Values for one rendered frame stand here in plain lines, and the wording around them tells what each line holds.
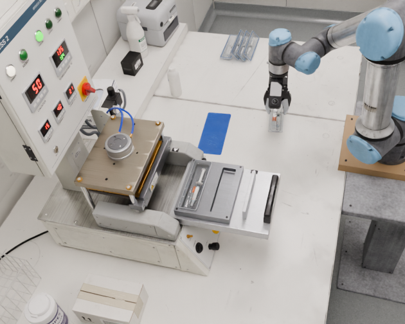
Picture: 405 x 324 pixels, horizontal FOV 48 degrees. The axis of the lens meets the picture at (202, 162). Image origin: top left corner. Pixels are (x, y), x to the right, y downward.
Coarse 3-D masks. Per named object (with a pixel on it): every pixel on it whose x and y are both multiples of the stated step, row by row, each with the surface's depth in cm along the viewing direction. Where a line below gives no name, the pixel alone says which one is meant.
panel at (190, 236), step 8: (184, 232) 136; (192, 232) 140; (200, 232) 143; (208, 232) 147; (216, 232) 150; (184, 240) 136; (192, 240) 139; (200, 240) 142; (208, 240) 146; (216, 240) 150; (192, 248) 138; (208, 248) 146; (200, 256) 141; (208, 256) 145; (208, 264) 144
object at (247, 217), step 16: (256, 176) 140; (240, 192) 136; (256, 192) 136; (240, 208) 133; (256, 208) 132; (192, 224) 133; (208, 224) 131; (224, 224) 130; (240, 224) 129; (256, 224) 128
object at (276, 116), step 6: (282, 108) 181; (270, 114) 179; (276, 114) 179; (282, 114) 179; (270, 120) 177; (276, 120) 177; (282, 120) 177; (270, 126) 175; (276, 126) 175; (282, 126) 175
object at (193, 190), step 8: (200, 160) 142; (192, 168) 140; (200, 168) 139; (208, 168) 139; (192, 176) 138; (200, 176) 137; (192, 184) 136; (200, 184) 135; (184, 192) 134; (192, 192) 134; (200, 192) 134; (184, 200) 132; (192, 200) 132; (192, 208) 130
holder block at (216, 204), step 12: (216, 168) 140; (228, 168) 140; (240, 168) 139; (216, 180) 137; (228, 180) 138; (240, 180) 138; (180, 192) 135; (204, 192) 134; (216, 192) 135; (228, 192) 136; (204, 204) 132; (216, 204) 133; (228, 204) 131; (192, 216) 131; (204, 216) 130; (216, 216) 129; (228, 216) 128
